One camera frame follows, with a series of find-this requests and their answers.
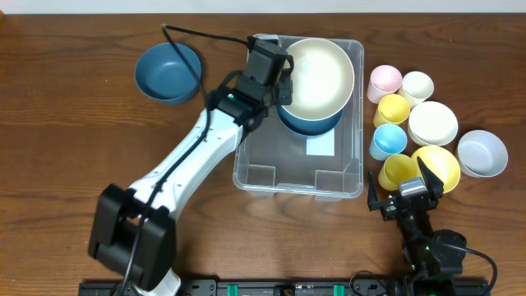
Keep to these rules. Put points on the small cream bowl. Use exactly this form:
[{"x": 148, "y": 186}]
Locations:
[{"x": 432, "y": 123}]

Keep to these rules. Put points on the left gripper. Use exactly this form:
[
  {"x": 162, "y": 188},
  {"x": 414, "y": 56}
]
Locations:
[{"x": 283, "y": 93}]

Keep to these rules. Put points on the large cream bowl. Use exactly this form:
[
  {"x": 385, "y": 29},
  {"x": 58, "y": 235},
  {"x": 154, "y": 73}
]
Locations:
[{"x": 322, "y": 79}]

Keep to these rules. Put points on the pink cup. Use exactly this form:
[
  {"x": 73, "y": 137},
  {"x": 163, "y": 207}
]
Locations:
[{"x": 384, "y": 80}]

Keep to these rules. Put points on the light grey bowl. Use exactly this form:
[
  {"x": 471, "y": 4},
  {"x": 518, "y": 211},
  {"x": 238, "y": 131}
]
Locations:
[{"x": 481, "y": 154}]

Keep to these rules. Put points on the dark blue bowl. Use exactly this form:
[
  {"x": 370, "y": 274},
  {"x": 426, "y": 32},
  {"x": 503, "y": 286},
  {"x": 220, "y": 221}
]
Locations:
[
  {"x": 161, "y": 74},
  {"x": 308, "y": 127}
]

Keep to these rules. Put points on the cream cup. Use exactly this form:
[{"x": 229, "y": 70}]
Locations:
[{"x": 416, "y": 87}]

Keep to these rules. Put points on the yellow cup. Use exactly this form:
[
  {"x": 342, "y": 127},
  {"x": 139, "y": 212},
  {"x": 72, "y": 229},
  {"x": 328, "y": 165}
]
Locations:
[
  {"x": 396, "y": 169},
  {"x": 393, "y": 109}
]

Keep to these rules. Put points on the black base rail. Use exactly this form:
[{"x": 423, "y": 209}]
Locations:
[{"x": 366, "y": 286}]

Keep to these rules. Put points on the clear plastic storage container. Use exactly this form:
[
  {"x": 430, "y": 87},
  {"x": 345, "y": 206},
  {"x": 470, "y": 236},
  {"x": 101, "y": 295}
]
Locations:
[{"x": 273, "y": 159}]

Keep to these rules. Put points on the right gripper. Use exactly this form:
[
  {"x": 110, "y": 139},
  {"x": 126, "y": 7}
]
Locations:
[{"x": 405, "y": 206}]

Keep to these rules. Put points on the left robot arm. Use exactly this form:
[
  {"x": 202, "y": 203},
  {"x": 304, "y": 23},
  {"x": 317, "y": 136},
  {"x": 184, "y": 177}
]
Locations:
[{"x": 134, "y": 230}]

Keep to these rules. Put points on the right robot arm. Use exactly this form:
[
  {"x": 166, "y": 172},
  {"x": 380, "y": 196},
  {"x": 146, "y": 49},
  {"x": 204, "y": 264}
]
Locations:
[{"x": 435, "y": 255}]

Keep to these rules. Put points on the light blue cup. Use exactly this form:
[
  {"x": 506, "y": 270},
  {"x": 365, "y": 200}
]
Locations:
[{"x": 388, "y": 139}]

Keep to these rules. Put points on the yellow bowl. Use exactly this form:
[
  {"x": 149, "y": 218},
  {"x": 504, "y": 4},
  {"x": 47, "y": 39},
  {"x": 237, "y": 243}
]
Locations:
[{"x": 442, "y": 163}]

